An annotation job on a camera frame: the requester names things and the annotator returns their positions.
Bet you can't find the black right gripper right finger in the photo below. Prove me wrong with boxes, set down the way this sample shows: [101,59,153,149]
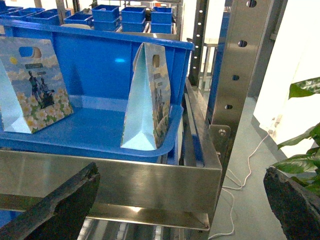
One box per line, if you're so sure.
[263,167,320,240]

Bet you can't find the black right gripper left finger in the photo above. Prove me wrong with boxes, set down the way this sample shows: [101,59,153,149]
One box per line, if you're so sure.
[0,162,101,240]

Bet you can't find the flower gift bag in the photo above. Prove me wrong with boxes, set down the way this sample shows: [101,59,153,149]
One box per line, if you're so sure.
[120,42,171,151]
[0,36,74,134]

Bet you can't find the green leafy plant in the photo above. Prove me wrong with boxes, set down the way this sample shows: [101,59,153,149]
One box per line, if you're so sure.
[271,76,320,196]

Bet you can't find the stainless steel flow rack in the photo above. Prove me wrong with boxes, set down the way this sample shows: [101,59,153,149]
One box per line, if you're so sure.
[0,0,274,240]

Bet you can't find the large blue plastic bin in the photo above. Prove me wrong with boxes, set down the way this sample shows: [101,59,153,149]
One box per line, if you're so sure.
[0,19,194,163]

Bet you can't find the blue bin stack left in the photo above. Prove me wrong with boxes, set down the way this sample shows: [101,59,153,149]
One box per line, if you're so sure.
[92,4,120,31]

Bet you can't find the blue bin stack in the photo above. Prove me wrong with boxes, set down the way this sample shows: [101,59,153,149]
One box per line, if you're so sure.
[92,4,120,31]
[150,6,173,34]
[121,6,146,33]

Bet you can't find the blue bin stack middle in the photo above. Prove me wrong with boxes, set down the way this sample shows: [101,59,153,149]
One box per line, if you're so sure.
[121,6,146,33]

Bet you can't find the blue bin stack right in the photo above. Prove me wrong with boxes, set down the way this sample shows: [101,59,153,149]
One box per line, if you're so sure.
[150,6,173,34]

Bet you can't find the white cable on floor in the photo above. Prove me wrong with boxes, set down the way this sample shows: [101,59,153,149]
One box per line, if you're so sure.
[208,117,280,240]

